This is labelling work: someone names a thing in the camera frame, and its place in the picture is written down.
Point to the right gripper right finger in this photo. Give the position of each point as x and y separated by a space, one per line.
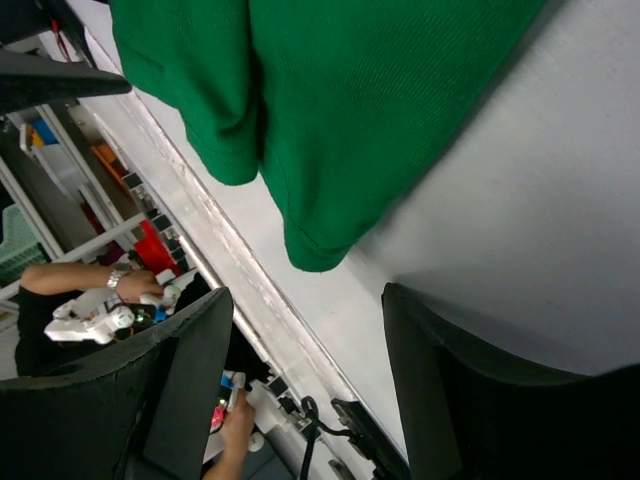
470 410

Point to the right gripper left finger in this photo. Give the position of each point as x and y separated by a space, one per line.
140 409

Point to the green t shirt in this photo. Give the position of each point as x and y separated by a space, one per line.
339 106

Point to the operator forearm with watch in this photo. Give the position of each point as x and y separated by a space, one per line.
57 278

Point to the operator right hand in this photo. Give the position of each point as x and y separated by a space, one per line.
236 431

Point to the operator left hand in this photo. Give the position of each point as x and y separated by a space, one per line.
138 283

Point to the white teleoperation controller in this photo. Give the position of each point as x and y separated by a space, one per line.
98 316

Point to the red storage bin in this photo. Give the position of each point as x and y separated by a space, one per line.
152 251

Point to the green plastic crate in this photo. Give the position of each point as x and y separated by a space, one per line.
19 246

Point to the aluminium table rail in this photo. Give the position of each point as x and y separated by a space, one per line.
323 333

